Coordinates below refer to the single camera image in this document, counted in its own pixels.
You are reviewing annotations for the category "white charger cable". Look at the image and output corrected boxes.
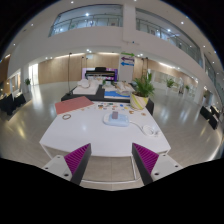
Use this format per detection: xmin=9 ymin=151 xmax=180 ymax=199
xmin=128 ymin=120 xmax=162 ymax=137

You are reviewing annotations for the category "potted green plant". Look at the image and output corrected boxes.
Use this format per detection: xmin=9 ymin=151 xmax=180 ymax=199
xmin=130 ymin=73 xmax=155 ymax=110

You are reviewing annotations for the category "black display platform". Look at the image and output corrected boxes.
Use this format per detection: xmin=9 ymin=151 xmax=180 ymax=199
xmin=61 ymin=86 xmax=154 ymax=114

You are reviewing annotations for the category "light blue charging pad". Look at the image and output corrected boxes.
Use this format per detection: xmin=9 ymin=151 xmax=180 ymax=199
xmin=103 ymin=113 xmax=129 ymax=127

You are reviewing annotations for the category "white square table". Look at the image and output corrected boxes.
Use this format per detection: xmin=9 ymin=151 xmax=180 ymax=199
xmin=40 ymin=109 xmax=171 ymax=157

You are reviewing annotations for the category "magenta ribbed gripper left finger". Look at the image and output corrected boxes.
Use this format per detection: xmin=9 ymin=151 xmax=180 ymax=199
xmin=43 ymin=144 xmax=92 ymax=185

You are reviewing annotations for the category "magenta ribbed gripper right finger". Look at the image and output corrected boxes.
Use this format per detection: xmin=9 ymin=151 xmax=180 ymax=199
xmin=132 ymin=143 xmax=182 ymax=185

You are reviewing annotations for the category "small dark device on pad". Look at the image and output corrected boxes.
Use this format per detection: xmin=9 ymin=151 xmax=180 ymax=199
xmin=112 ymin=111 xmax=118 ymax=119

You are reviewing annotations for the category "small colourful pieces row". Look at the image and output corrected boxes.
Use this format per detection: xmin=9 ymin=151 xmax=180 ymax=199
xmin=79 ymin=102 xmax=146 ymax=116

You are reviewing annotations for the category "red rectangular mat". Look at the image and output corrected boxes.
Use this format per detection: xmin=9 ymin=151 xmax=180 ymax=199
xmin=55 ymin=96 xmax=93 ymax=114

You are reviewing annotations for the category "black piano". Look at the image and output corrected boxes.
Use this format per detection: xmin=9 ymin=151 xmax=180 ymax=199
xmin=85 ymin=67 xmax=115 ymax=80

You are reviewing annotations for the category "white directional sign pillar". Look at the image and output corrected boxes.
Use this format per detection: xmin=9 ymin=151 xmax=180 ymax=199
xmin=118 ymin=52 xmax=135 ymax=83

